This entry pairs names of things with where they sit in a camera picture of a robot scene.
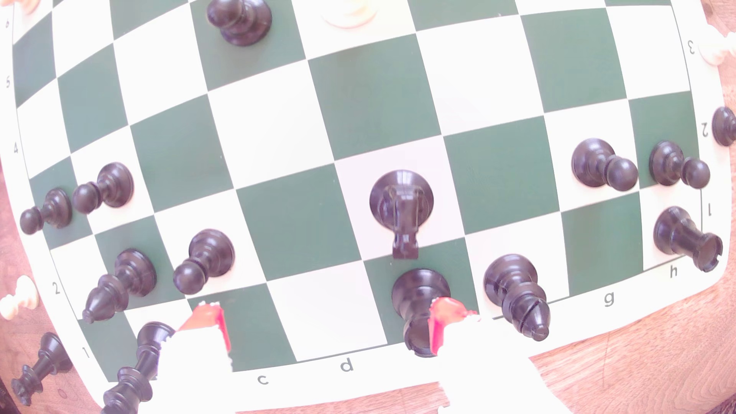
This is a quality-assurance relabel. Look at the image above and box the black pawn chess piece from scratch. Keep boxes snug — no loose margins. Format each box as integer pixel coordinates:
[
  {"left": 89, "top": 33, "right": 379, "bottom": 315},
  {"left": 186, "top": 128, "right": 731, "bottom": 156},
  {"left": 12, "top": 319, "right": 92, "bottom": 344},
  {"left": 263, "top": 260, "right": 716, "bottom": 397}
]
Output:
[
  {"left": 712, "top": 106, "right": 736, "bottom": 147},
  {"left": 571, "top": 138, "right": 639, "bottom": 192},
  {"left": 173, "top": 229, "right": 236, "bottom": 296},
  {"left": 206, "top": 0, "right": 273, "bottom": 47},
  {"left": 19, "top": 188, "right": 73, "bottom": 235},
  {"left": 649, "top": 140, "right": 711, "bottom": 190},
  {"left": 72, "top": 162, "right": 135, "bottom": 215}
]

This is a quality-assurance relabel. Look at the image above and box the black knight chess piece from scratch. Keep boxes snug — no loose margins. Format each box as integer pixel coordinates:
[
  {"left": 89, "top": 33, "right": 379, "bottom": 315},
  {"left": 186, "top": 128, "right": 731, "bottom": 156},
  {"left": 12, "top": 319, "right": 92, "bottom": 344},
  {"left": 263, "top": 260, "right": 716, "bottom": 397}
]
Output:
[{"left": 369, "top": 169, "right": 435, "bottom": 261}]

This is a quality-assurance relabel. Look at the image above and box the black queen chess piece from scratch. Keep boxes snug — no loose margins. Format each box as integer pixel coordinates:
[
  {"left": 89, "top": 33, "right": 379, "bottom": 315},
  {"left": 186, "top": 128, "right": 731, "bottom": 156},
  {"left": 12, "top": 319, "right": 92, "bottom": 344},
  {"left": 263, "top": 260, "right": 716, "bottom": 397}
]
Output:
[{"left": 11, "top": 332, "right": 74, "bottom": 407}]

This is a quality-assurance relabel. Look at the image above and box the black king chess piece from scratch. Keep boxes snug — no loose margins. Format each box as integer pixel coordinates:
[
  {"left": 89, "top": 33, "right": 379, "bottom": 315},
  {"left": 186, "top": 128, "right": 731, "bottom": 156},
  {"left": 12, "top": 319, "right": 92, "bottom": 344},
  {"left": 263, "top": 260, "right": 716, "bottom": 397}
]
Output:
[{"left": 102, "top": 321, "right": 176, "bottom": 414}]

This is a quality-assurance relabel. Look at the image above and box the black rook chess piece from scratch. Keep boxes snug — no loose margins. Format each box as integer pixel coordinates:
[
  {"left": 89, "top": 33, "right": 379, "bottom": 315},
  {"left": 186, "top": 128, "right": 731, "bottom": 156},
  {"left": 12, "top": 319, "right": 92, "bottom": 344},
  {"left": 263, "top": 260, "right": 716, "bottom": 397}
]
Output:
[
  {"left": 391, "top": 268, "right": 452, "bottom": 358},
  {"left": 653, "top": 206, "right": 724, "bottom": 273}
]

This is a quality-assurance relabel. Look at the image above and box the white bishop chess piece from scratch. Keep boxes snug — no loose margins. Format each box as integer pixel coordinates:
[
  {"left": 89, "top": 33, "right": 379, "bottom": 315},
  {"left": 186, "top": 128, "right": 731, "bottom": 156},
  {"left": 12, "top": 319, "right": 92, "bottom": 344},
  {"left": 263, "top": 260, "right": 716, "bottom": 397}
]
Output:
[{"left": 321, "top": 0, "right": 379, "bottom": 29}]

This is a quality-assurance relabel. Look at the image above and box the white pawn chess piece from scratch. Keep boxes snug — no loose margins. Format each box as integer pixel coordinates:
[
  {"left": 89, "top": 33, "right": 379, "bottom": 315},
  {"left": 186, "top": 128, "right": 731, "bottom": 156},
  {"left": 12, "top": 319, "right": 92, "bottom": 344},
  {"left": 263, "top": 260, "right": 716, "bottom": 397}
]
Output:
[
  {"left": 698, "top": 26, "right": 736, "bottom": 67},
  {"left": 0, "top": 275, "right": 40, "bottom": 321}
]

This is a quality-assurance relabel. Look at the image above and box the black bishop chess piece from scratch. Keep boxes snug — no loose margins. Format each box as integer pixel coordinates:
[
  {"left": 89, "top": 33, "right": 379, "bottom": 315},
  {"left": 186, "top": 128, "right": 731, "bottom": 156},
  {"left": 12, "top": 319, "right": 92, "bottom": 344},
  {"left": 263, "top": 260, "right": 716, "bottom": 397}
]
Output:
[
  {"left": 82, "top": 248, "right": 157, "bottom": 324},
  {"left": 483, "top": 254, "right": 551, "bottom": 342}
]

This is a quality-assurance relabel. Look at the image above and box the green white chess mat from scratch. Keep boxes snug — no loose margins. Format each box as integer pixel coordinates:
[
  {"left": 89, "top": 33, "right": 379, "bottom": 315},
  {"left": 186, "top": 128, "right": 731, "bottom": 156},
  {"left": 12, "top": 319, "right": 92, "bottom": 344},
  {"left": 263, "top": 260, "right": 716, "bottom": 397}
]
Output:
[{"left": 0, "top": 0, "right": 731, "bottom": 412}]

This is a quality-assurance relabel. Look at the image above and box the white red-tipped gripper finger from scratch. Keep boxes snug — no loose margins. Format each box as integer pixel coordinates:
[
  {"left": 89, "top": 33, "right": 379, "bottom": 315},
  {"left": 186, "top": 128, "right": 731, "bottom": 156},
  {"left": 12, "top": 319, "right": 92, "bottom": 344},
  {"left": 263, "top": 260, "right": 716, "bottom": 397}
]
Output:
[
  {"left": 141, "top": 302, "right": 238, "bottom": 414},
  {"left": 428, "top": 296, "right": 561, "bottom": 414}
]

